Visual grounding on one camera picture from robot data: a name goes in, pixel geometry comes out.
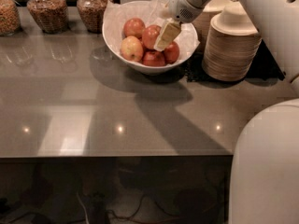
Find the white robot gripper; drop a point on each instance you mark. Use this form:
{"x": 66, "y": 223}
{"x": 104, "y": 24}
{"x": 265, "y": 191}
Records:
{"x": 181, "y": 6}

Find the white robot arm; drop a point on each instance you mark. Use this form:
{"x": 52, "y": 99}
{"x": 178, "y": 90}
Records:
{"x": 264, "y": 184}

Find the red apple top centre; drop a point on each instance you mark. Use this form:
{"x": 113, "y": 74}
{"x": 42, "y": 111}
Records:
{"x": 150, "y": 35}

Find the red apple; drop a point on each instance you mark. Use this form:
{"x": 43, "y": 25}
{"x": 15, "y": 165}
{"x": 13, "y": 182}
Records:
{"x": 153, "y": 58}
{"x": 171, "y": 53}
{"x": 134, "y": 27}
{"x": 150, "y": 35}

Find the red apple right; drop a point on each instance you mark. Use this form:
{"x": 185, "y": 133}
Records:
{"x": 171, "y": 53}

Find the red apple front centre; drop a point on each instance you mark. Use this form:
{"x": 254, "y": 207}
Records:
{"x": 153, "y": 58}

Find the red apple top left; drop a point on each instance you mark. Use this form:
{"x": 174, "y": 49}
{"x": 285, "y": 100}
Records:
{"x": 134, "y": 27}

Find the white ceramic bowl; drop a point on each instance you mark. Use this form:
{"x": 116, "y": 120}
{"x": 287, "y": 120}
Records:
{"x": 152, "y": 70}

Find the yellow-red apple front left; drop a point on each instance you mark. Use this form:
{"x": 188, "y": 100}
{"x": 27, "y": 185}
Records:
{"x": 132, "y": 49}

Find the rear stack paper bowls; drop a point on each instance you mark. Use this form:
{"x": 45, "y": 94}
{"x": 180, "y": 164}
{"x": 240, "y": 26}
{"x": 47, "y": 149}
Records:
{"x": 202, "y": 22}

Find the stack paper bowls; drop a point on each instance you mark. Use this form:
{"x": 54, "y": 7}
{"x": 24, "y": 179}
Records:
{"x": 231, "y": 45}
{"x": 202, "y": 22}

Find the white tissue paper liner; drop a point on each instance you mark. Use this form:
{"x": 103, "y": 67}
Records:
{"x": 150, "y": 12}

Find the front stack paper bowls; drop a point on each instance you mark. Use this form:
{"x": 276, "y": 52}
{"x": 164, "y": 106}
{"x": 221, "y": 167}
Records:
{"x": 231, "y": 45}

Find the glass jar of nuts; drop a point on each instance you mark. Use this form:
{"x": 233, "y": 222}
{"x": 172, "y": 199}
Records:
{"x": 92, "y": 13}

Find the black placemat under bowls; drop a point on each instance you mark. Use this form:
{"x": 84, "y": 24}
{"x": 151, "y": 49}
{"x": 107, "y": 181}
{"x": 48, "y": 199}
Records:
{"x": 263, "y": 67}

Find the glass jar of cereal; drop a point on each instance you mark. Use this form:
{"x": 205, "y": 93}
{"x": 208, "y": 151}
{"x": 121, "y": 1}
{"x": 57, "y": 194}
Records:
{"x": 49, "y": 15}

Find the glass jar left edge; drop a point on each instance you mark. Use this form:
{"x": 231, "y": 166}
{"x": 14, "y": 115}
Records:
{"x": 9, "y": 17}

